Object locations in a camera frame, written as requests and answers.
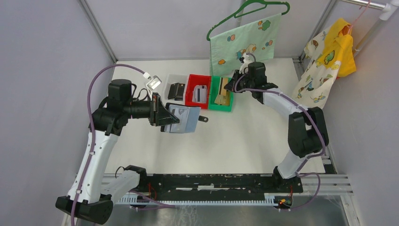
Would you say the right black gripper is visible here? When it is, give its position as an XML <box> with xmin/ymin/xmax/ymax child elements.
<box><xmin>224</xmin><ymin>70</ymin><xmax>254</xmax><ymax>94</ymax></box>

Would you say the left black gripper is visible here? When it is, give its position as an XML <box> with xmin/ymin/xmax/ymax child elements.
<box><xmin>124</xmin><ymin>92</ymin><xmax>180</xmax><ymax>126</ymax></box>

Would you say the gold credit card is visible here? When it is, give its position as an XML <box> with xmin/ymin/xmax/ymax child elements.
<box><xmin>218</xmin><ymin>77</ymin><xmax>229</xmax><ymax>97</ymax></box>

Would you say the black leather card holder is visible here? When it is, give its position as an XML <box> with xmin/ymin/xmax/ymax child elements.
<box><xmin>160</xmin><ymin>103</ymin><xmax>209</xmax><ymax>134</ymax></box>

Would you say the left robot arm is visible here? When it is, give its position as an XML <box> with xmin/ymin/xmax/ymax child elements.
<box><xmin>56</xmin><ymin>79</ymin><xmax>180</xmax><ymax>225</ymax></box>

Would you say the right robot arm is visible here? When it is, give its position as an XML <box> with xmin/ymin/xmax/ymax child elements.
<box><xmin>224</xmin><ymin>62</ymin><xmax>329</xmax><ymax>192</ymax></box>

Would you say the gold card stack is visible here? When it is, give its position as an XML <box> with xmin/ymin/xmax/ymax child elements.
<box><xmin>214</xmin><ymin>93</ymin><xmax>231</xmax><ymax>106</ymax></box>

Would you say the black card stack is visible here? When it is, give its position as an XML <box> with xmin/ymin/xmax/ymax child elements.
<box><xmin>168</xmin><ymin>83</ymin><xmax>185</xmax><ymax>101</ymax></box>

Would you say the white card stack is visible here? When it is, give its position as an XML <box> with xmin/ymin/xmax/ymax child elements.
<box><xmin>192</xmin><ymin>85</ymin><xmax>207</xmax><ymax>104</ymax></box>

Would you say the green plastic bin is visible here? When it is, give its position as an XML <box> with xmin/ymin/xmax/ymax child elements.
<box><xmin>208</xmin><ymin>76</ymin><xmax>233</xmax><ymax>112</ymax></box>

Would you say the red plastic bin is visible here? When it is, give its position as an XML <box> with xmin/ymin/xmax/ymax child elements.
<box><xmin>184</xmin><ymin>74</ymin><xmax>211</xmax><ymax>110</ymax></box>

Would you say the clear plastic bin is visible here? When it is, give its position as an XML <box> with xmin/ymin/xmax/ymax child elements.
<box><xmin>161</xmin><ymin>74</ymin><xmax>188</xmax><ymax>105</ymax></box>

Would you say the light green printed cloth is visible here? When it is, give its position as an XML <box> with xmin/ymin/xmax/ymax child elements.
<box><xmin>209</xmin><ymin>14</ymin><xmax>282</xmax><ymax>76</ymax></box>

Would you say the green clothes hanger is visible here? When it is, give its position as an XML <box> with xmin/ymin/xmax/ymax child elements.
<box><xmin>206</xmin><ymin>0</ymin><xmax>291</xmax><ymax>41</ymax></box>

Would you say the white printed garment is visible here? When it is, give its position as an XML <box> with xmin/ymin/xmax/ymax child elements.
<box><xmin>291</xmin><ymin>28</ymin><xmax>337</xmax><ymax>109</ymax></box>

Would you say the yellow garment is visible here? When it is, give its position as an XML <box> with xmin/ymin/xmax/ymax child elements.
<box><xmin>317</xmin><ymin>18</ymin><xmax>357</xmax><ymax>77</ymax></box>

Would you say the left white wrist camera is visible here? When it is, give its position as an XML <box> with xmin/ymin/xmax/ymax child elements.
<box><xmin>143</xmin><ymin>72</ymin><xmax>162</xmax><ymax>93</ymax></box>

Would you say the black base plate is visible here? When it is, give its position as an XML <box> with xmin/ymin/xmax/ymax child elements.
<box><xmin>135</xmin><ymin>174</ymin><xmax>303</xmax><ymax>201</ymax></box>

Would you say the white slotted cable duct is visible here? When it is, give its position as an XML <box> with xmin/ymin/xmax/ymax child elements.
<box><xmin>116</xmin><ymin>193</ymin><xmax>279</xmax><ymax>207</ymax></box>

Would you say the metal hanging rail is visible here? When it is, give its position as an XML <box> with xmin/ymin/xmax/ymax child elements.
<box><xmin>344</xmin><ymin>0</ymin><xmax>399</xmax><ymax>56</ymax></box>

